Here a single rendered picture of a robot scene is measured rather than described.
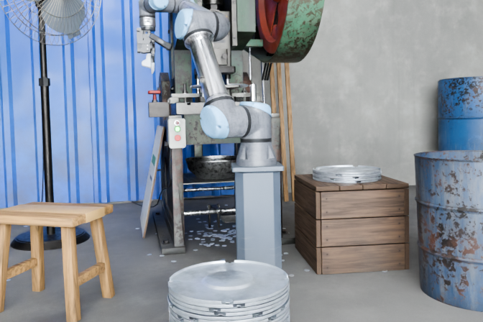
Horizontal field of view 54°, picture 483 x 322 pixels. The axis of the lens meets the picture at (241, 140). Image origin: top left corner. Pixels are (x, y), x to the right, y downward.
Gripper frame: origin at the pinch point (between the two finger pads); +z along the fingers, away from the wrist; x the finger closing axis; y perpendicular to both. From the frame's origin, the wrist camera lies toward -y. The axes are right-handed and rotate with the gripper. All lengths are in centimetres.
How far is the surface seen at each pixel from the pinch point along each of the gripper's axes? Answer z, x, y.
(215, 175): 52, -10, -30
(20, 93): 3, -135, 85
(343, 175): 47, 51, -72
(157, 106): 16.7, 3.1, -1.2
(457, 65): -18, -137, -269
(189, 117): 22.0, 1.2, -16.1
